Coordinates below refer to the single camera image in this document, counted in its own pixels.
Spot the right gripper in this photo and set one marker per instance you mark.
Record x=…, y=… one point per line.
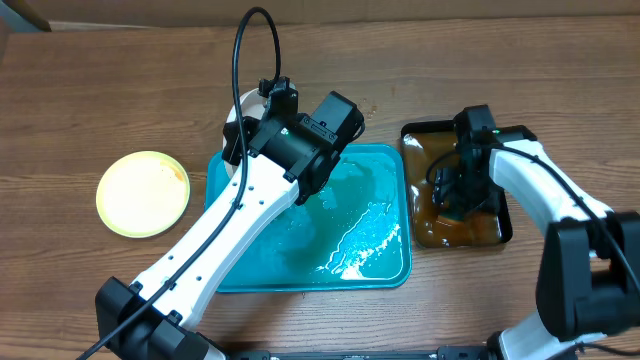
x=447, y=192

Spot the white plate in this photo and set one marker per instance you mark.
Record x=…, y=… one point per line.
x=275, y=153

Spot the teal and yellow sponge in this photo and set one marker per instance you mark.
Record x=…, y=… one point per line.
x=450, y=216

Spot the dark chair part background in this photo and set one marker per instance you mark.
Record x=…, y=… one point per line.
x=19, y=16

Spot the teal plastic tray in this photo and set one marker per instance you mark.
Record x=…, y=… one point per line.
x=353, y=234

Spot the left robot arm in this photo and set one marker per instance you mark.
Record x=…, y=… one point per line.
x=155, y=317

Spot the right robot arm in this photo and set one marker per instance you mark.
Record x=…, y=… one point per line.
x=588, y=281

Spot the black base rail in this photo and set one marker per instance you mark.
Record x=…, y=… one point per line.
x=442, y=353

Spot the black tray with brown water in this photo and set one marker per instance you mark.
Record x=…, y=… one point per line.
x=421, y=143

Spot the yellow-green plate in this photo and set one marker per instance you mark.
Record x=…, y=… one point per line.
x=142, y=194

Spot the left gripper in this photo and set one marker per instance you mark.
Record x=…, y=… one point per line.
x=235, y=152

